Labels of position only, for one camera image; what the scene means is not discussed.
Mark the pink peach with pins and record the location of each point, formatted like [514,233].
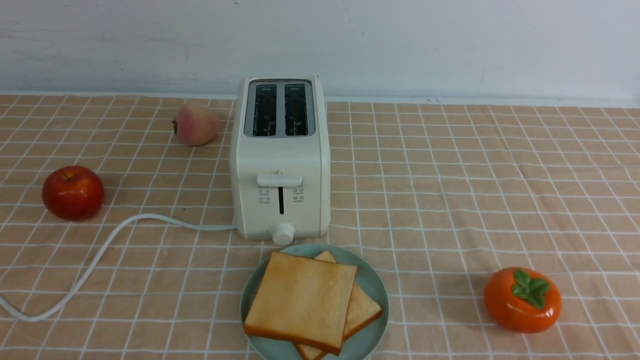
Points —
[196,125]

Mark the toast slice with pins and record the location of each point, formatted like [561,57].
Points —
[302,300]
[363,310]

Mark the white toaster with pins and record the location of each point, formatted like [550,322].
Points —
[279,159]

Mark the light blue plate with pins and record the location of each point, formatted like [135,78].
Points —
[358,347]

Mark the red apple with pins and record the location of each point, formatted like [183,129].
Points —
[73,193]

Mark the orange persimmon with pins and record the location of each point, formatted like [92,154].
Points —
[522,300]

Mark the checkered beige tablecloth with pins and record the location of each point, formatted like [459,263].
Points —
[436,198]

